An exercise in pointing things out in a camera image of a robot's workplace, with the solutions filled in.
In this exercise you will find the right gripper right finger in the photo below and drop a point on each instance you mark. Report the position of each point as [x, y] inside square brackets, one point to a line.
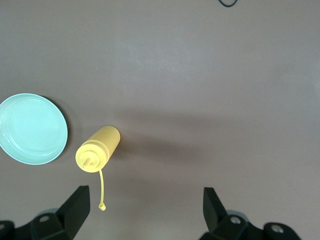
[217, 220]

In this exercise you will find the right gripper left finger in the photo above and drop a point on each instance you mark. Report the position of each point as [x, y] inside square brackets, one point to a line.
[72, 212]

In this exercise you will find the yellow mustard squeeze bottle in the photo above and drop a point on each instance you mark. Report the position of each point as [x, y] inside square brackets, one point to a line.
[105, 140]

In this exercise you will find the mint green plate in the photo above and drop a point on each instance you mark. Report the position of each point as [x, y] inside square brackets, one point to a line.
[32, 128]

